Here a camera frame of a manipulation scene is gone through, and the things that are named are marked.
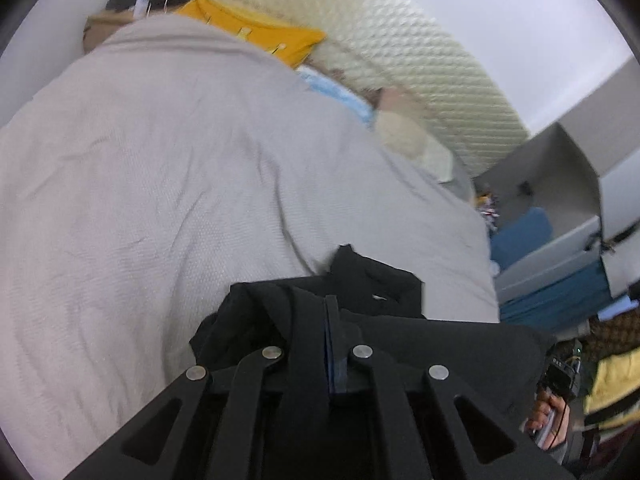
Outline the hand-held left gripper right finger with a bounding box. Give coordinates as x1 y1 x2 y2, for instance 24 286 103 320
332 307 576 480

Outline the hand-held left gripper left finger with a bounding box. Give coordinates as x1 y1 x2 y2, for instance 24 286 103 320
65 292 333 480

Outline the black puffer jacket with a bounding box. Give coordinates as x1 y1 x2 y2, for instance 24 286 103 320
189 244 557 433

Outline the person's right forearm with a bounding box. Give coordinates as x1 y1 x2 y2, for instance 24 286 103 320
546 439 570 465

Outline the person's right hand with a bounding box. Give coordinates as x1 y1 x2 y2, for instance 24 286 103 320
524 390 572 452

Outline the yellow cloth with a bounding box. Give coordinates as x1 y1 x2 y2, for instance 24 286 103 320
583 349 640 430

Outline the blue curtain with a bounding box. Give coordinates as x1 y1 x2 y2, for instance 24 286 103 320
500 260 615 322

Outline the blue chair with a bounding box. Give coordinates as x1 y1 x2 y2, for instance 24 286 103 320
490 207 554 277

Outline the group of cosmetic bottles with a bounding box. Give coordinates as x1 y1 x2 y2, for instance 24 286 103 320
475 189 501 234

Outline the grey and white wardrobe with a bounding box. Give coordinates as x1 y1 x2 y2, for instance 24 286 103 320
472 59 640 312

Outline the grey pillow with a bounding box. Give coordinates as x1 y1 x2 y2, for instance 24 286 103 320
440 154 477 202

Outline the bed with beige cover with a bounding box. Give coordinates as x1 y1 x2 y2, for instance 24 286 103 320
0 12 501 480

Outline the beige pillow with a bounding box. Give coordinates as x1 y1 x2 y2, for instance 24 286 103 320
372 86 454 182

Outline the light blue patterned sheet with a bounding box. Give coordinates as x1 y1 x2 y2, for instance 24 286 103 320
297 66 377 129

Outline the cream quilted headboard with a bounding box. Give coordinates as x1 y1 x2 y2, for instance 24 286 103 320
206 0 532 179

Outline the yellow pillow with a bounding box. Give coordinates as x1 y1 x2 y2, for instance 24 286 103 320
172 0 327 71

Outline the wooden nightstand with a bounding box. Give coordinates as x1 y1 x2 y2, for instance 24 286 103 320
82 9 137 54

